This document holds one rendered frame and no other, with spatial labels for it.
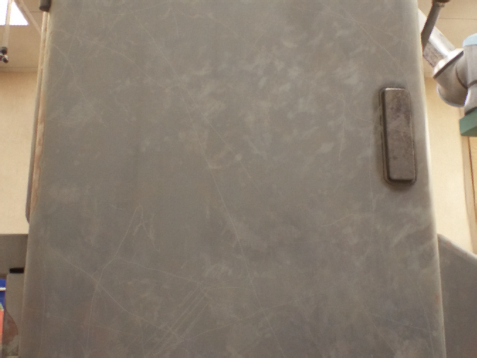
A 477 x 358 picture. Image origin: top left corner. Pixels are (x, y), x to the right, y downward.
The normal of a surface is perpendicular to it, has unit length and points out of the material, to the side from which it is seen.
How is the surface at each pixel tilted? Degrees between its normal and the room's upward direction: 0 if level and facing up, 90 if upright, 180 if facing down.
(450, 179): 90
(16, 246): 90
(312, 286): 90
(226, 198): 90
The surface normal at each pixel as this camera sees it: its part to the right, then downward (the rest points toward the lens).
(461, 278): 0.04, -0.24
